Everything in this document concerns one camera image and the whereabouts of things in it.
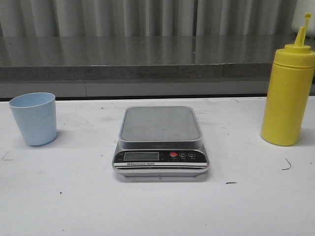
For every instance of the light blue plastic cup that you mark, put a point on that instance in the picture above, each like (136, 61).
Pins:
(35, 115)

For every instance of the silver digital kitchen scale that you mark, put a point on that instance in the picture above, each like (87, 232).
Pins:
(160, 141)

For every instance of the yellow squeeze bottle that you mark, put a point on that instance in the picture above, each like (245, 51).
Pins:
(289, 88)

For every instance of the white container in background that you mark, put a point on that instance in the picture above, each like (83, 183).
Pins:
(301, 8)

